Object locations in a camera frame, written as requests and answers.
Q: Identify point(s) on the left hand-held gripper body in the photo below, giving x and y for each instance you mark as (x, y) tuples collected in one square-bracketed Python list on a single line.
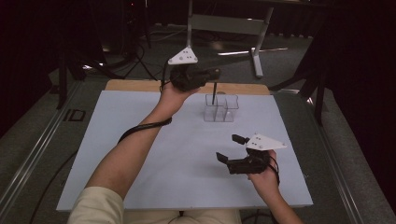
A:
[(186, 77)]

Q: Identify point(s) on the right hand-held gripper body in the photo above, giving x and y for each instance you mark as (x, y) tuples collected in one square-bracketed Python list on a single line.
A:
[(264, 143)]

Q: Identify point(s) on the black pen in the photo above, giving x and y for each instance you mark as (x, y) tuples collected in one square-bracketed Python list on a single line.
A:
[(214, 93)]

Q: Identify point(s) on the clear plastic pen organizer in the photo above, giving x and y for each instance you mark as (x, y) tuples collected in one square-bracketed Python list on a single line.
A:
[(221, 109)]

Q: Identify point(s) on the person's left hand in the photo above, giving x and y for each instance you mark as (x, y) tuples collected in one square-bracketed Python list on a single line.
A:
[(172, 99)]

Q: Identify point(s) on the person's right hand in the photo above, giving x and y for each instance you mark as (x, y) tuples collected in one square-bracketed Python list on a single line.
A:
[(266, 182)]

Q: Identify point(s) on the white table board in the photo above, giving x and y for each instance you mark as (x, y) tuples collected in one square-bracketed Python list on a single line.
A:
[(193, 161)]

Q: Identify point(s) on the person's cream trousers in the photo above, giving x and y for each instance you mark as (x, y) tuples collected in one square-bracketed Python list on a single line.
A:
[(193, 217)]

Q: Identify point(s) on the black metal stand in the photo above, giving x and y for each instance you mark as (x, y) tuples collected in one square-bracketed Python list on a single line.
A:
[(311, 84)]

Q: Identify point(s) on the black tripod stand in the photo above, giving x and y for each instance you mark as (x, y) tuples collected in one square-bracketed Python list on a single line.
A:
[(67, 74)]

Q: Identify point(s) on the person's cream sleeve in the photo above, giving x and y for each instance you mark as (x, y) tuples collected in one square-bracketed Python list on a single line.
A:
[(96, 207)]

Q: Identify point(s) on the grey metal table frame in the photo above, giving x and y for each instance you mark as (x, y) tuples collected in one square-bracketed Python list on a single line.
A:
[(224, 24)]

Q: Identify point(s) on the aluminium floor rail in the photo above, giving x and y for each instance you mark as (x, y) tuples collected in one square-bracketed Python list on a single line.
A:
[(336, 174), (31, 155)]

